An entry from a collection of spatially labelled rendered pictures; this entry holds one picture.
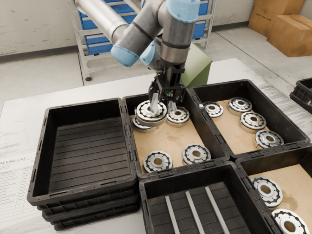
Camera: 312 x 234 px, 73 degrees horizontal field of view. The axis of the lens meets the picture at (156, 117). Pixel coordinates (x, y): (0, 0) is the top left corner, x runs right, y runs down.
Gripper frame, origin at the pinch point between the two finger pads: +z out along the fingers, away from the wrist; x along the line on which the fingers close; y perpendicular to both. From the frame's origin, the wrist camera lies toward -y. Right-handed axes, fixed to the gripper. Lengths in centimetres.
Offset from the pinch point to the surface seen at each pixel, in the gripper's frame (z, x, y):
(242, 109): 9.2, 41.0, -7.4
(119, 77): 101, 7, -184
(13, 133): 39, -62, -33
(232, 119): 12.6, 36.4, -5.5
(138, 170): 8.6, -10.2, 16.9
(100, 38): 54, -14, -191
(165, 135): 16.7, 5.4, -2.8
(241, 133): 12.7, 36.1, 3.0
